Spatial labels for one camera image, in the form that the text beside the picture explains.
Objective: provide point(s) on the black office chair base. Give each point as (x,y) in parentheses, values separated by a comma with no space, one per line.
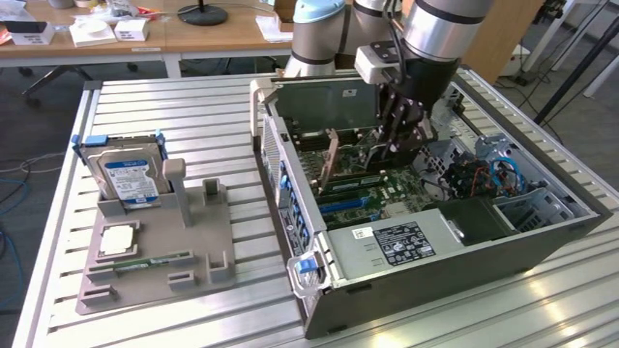
(53,74)

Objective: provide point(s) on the green RAM stick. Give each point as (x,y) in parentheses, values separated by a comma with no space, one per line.
(140,264)

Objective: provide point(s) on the grey power supply unit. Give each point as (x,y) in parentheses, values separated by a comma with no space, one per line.
(352,253)

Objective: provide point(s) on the white labelled box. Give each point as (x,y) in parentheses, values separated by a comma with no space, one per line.
(130,30)
(30,38)

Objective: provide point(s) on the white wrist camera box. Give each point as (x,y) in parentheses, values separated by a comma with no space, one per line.
(372,63)

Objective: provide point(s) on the black tripod stand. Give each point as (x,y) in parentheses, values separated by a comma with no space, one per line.
(579,72)

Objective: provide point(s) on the stack of white papers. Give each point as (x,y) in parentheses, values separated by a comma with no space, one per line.
(271,32)

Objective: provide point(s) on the graphics card with metal bracket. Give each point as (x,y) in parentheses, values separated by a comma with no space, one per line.
(348,159)

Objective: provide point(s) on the open dark PC case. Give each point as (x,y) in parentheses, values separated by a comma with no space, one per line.
(435,290)

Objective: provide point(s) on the brown cardboard box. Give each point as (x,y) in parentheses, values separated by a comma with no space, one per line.
(283,9)

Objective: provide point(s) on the installed RAM stick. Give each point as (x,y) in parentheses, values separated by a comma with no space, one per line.
(352,185)

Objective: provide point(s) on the blue case latch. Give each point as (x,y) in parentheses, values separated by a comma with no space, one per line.
(305,267)

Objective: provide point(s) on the wooden cabinet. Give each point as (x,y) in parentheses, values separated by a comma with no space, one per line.
(512,21)

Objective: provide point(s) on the white desk leg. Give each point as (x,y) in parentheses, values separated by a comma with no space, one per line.
(549,36)

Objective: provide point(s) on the black flat device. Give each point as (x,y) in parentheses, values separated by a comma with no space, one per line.
(24,26)

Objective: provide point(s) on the black round lamp base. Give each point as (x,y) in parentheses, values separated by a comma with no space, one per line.
(202,16)

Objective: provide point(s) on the long wooden desk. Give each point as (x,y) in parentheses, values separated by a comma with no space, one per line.
(48,50)

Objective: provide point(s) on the grey plastic parts rack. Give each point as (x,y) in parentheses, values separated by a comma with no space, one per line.
(158,232)

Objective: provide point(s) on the small metal disk bay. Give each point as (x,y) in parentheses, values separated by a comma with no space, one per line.
(545,206)

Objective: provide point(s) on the silver CPU chip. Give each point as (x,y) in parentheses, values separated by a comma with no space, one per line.
(116,241)

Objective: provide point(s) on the perforated metal disk bay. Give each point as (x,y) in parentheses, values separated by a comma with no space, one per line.
(449,152)

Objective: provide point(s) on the white floor box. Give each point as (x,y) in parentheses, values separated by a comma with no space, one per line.
(515,61)

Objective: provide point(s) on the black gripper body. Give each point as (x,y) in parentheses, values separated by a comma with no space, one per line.
(427,81)

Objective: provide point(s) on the hard disk in blue caddy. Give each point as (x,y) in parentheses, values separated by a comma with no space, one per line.
(128,181)

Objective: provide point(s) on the black plastic air duct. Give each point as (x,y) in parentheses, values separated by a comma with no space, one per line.
(473,221)

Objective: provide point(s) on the blue expansion slot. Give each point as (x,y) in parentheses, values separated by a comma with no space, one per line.
(343,206)

